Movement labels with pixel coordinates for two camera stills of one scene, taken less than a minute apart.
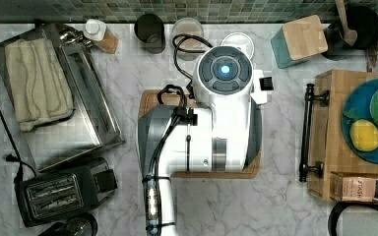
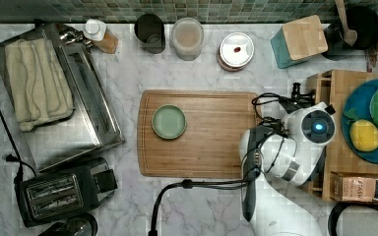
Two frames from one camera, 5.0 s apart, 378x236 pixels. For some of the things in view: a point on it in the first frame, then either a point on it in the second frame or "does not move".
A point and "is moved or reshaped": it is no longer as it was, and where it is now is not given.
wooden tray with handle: [328, 146] does not move
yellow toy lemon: [364, 136] does not move
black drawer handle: [304, 167] is moved or reshaped
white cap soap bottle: [97, 32] does not move
